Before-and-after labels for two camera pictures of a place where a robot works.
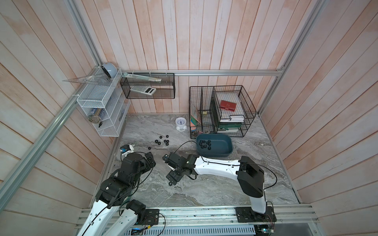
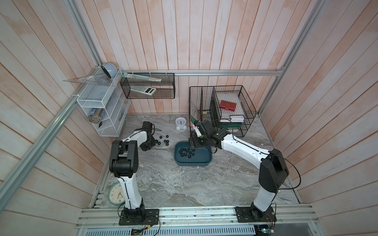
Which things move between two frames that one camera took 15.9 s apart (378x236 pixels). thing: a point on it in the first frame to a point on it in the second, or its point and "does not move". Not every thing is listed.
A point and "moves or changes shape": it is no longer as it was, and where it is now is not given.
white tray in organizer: x=234 y=119 does not move
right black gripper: x=172 y=174 to x=195 y=139
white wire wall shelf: x=105 y=102 does not move
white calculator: x=146 y=90 does not move
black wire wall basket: x=148 y=85 does not move
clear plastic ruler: x=141 y=77 does not move
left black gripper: x=147 y=166 to x=143 y=148
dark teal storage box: x=214 y=145 moves or changes shape
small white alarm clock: x=180 y=123 does not move
